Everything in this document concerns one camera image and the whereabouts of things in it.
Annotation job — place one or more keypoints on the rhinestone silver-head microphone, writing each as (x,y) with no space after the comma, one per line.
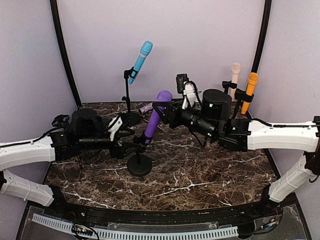
(146,108)

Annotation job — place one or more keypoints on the purple microphone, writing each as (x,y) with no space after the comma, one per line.
(157,115)

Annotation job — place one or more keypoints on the white slotted cable duct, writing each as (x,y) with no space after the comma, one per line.
(82,232)

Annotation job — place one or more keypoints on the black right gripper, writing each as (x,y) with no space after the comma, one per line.
(173,108)

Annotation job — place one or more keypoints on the black stand holding purple microphone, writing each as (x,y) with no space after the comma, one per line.
(139,164)

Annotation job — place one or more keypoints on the black left corner frame post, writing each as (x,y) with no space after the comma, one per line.
(63,51)

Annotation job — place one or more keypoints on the cream white microphone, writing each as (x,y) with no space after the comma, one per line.
(235,69)

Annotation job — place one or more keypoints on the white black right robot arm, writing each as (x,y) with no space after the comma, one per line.
(241,135)

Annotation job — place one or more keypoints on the orange microphone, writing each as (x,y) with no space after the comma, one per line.
(252,81)

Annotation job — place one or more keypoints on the black stand holding white microphone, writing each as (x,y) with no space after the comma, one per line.
(228,84)

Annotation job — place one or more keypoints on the black front table rail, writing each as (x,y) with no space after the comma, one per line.
(240,214)

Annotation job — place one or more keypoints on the black stand holding orange microphone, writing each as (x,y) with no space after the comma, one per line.
(241,96)

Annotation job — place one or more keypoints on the black tripod shock-mount stand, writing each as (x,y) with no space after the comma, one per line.
(61,121)

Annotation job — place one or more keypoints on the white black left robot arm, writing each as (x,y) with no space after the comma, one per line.
(68,138)

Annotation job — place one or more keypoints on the black stand holding blue microphone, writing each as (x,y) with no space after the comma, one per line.
(131,118)

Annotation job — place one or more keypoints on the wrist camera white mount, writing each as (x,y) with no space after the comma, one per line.
(188,90)
(116,129)

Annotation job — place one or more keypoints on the dark blue cup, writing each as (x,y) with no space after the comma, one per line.
(99,119)

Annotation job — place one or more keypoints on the light blue microphone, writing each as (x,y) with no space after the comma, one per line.
(144,52)

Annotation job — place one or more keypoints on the black right corner frame post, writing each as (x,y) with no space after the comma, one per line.
(262,35)

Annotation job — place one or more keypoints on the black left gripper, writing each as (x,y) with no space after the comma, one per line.
(120,151)

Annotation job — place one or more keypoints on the black corner frame post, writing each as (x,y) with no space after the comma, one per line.
(63,51)
(262,35)

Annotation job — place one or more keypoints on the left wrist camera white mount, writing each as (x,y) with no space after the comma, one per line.
(116,129)

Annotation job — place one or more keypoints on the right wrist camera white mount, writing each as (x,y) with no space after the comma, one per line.
(188,90)

